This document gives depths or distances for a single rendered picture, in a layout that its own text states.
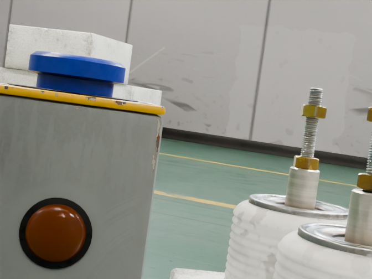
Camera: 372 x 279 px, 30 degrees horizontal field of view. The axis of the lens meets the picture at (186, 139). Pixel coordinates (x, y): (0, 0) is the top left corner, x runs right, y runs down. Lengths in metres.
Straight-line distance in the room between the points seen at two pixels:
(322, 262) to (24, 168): 0.18
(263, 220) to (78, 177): 0.24
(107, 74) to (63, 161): 0.04
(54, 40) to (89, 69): 2.60
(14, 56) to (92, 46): 0.35
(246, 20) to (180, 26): 0.57
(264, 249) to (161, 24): 5.46
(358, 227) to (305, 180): 0.12
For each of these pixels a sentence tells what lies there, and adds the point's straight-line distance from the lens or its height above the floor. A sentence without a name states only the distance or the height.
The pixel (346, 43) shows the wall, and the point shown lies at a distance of 5.49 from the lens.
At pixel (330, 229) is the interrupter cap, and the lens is 0.43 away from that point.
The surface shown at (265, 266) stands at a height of 0.21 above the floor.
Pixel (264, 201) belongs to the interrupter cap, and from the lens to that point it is 0.51.
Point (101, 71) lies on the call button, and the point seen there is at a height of 0.32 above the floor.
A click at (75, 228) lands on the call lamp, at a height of 0.26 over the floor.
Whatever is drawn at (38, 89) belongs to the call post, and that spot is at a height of 0.31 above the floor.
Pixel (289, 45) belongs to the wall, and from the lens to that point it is 5.56.
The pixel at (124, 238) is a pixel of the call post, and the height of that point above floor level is 0.26.
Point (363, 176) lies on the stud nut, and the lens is 0.40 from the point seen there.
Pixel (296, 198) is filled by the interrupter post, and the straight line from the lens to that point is 0.51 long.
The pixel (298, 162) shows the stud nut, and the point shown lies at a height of 0.28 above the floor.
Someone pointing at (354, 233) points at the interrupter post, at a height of 0.26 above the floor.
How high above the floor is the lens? 0.32
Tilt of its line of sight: 3 degrees down
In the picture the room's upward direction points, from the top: 8 degrees clockwise
